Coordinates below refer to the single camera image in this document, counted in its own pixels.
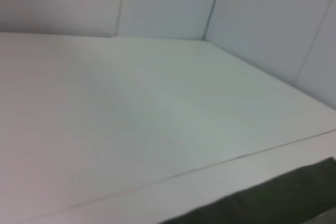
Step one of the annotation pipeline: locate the dark green t-shirt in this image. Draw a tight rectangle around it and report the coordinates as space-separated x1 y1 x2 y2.
162 157 336 224

